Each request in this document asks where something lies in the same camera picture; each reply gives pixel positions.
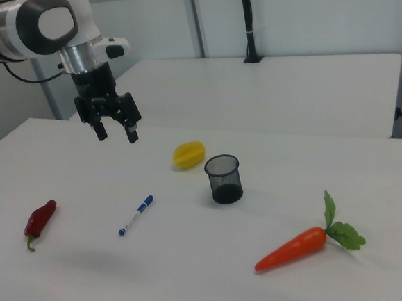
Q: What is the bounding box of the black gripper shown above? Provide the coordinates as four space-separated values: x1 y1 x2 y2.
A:
69 59 144 149

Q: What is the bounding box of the blue white marker pen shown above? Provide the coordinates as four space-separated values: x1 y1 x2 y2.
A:
115 194 158 237

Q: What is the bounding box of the yellow toy starfruit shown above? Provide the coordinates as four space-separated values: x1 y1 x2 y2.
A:
171 140 207 171

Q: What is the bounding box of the red toy chili pepper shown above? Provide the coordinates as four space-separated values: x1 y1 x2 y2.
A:
22 199 61 253

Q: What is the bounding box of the black mesh pen cup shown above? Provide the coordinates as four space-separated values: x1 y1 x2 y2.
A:
203 152 245 206

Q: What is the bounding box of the white background table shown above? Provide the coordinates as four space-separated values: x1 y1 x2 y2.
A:
64 39 402 164

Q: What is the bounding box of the black pole with base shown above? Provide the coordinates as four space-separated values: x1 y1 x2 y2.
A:
238 0 265 65

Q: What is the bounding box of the orange toy carrot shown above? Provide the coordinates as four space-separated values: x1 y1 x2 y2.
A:
249 187 368 273

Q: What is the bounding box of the grey metal frame post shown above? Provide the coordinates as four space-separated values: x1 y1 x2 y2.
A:
186 0 206 59
30 56 64 123

